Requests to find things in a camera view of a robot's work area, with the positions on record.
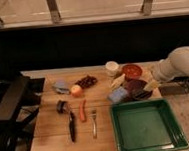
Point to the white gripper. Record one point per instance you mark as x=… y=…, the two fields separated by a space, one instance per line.
x=149 y=86

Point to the silver metal fork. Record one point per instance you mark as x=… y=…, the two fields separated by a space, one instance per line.
x=93 y=115

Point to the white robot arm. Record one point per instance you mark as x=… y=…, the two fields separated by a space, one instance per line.
x=175 y=65

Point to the white paper cup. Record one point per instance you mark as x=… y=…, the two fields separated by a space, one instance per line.
x=112 y=68

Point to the dark maroon plate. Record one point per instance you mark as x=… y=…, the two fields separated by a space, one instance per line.
x=133 y=86

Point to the red bowl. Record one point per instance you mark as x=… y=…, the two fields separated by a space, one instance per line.
x=132 y=71

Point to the blue sponge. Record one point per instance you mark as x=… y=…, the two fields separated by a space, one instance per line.
x=118 y=95

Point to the green plastic tray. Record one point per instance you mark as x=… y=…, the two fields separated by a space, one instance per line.
x=147 y=125

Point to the dark red grapes bunch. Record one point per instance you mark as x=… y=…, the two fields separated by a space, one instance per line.
x=87 y=81

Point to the orange carrot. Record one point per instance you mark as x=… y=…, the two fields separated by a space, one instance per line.
x=82 y=111

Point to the yellow red apple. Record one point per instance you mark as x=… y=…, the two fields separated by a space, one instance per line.
x=76 y=91

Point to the blue crumpled cloth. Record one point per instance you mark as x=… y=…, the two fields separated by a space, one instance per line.
x=61 y=87

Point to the black chair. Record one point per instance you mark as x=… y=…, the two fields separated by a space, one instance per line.
x=19 y=105

